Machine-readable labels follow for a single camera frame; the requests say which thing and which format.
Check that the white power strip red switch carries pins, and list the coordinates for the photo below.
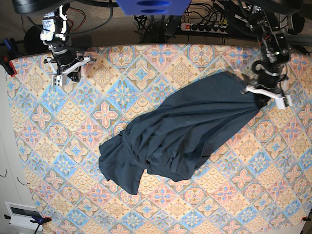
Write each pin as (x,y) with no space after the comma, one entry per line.
(204,28)

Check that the black round stool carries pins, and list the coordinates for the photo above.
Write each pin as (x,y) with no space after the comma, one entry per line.
(32,42)

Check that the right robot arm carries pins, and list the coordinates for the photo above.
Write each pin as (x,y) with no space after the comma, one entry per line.
(55,34)

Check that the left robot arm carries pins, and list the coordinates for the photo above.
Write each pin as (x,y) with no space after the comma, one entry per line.
(265,26)

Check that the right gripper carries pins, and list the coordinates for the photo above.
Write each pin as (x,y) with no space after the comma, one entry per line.
(64,56)

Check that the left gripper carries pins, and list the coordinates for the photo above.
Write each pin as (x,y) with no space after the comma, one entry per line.
(270,78)

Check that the dark navy t-shirt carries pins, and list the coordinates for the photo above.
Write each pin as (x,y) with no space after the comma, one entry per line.
(179,136)

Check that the red black clamp upper left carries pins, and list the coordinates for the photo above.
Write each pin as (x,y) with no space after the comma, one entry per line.
(11,52)

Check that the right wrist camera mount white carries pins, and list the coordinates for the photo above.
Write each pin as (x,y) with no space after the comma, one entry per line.
(61,74)

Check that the blue clamp lower left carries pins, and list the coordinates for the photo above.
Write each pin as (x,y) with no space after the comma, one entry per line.
(36,220)

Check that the patterned colourful tablecloth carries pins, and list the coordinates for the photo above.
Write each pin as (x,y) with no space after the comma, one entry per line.
(259,181)

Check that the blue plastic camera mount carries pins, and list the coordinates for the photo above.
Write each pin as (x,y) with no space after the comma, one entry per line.
(153,7)

